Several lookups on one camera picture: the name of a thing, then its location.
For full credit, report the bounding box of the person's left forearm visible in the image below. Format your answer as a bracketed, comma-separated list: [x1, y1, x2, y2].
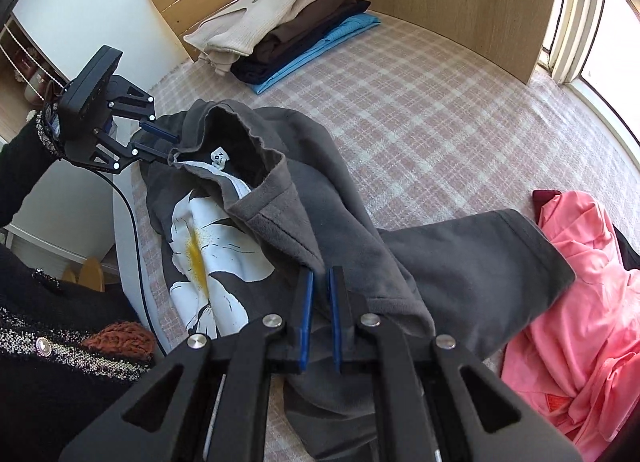
[0, 112, 66, 229]

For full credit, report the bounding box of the white open shelf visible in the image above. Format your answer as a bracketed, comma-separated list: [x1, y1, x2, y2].
[0, 17, 68, 110]

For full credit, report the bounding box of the dark navy folded garment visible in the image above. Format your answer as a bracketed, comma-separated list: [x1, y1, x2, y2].
[230, 0, 372, 84]

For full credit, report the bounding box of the cream knitted cardigan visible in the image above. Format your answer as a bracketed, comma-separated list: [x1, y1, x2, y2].
[182, 0, 347, 77]

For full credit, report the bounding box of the rust knitted cloth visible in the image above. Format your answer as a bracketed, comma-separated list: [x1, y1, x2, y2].
[82, 321, 157, 363]

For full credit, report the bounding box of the white bay window frame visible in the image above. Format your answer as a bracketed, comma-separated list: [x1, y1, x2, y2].
[537, 0, 640, 163]

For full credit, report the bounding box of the grey flower print t-shirt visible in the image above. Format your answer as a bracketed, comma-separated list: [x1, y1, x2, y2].
[131, 98, 576, 462]

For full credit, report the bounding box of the black garment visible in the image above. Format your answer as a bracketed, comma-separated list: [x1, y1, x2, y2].
[612, 224, 640, 273]

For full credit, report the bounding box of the blue folded garment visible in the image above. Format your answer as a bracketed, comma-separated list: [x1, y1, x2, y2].
[252, 12, 382, 95]

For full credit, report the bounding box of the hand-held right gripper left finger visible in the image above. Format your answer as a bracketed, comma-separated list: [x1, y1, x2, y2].
[57, 269, 316, 462]

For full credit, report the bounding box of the wooden furniture piece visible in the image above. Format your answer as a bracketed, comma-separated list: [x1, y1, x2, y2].
[60, 257, 106, 293]

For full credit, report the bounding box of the brown folded garment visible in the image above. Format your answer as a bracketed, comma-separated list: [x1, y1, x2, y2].
[257, 0, 358, 60]

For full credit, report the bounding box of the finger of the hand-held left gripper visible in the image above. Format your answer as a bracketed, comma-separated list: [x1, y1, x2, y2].
[106, 74, 180, 140]
[89, 128, 175, 174]

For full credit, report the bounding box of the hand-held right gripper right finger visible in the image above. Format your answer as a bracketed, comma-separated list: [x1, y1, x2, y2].
[326, 265, 585, 462]

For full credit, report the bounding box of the pink garment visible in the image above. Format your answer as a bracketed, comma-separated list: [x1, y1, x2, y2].
[500, 189, 640, 462]

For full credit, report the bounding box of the dark red garment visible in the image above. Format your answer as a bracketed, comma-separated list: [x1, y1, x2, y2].
[531, 189, 563, 218]

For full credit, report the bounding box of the black cable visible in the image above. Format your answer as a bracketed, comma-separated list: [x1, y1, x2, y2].
[102, 169, 168, 358]

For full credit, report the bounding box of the person's black tweed cardigan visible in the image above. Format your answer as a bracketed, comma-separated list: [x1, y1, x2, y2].
[0, 242, 166, 462]

